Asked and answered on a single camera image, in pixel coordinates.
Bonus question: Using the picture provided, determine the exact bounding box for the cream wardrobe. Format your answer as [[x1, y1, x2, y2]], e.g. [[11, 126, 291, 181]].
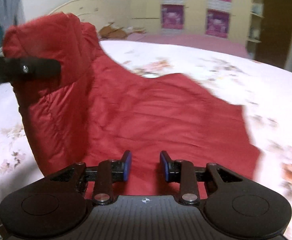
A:
[[130, 0, 252, 44]]

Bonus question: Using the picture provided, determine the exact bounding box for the cream rounded headboard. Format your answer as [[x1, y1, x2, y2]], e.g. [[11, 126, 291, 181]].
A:
[[49, 0, 130, 31]]

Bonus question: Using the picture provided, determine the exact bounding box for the lower right purple poster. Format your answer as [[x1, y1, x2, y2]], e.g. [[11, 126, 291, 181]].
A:
[[205, 9, 230, 38]]

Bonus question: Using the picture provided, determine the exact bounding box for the pink checked bed sheet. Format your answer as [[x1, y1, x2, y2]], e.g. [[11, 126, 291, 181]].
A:
[[127, 32, 251, 59]]

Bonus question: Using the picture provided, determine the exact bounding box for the brown wooden door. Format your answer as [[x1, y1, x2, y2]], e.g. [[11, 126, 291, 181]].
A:
[[254, 0, 292, 69]]

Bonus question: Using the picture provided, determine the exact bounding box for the lower left purple poster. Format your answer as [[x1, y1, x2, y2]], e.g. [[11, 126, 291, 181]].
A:
[[161, 4, 184, 30]]

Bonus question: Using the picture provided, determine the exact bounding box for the floral white bed quilt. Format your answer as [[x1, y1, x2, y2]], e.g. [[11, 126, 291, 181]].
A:
[[0, 41, 292, 239]]

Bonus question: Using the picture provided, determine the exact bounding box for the red down jacket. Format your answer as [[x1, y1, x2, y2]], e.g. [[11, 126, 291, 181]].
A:
[[3, 13, 260, 196]]

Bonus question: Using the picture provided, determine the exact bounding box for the cream corner shelf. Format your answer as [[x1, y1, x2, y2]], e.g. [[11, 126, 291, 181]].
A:
[[246, 0, 264, 59]]

